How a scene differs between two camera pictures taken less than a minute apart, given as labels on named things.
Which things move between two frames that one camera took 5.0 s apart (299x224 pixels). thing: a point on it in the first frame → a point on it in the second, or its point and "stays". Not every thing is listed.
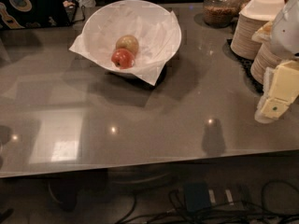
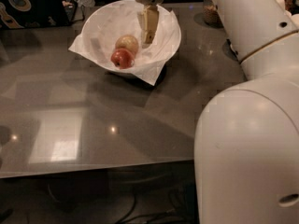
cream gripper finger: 280,88 → 149,18
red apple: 122,59 stays
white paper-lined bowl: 156,29 stays
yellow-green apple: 127,42 stays
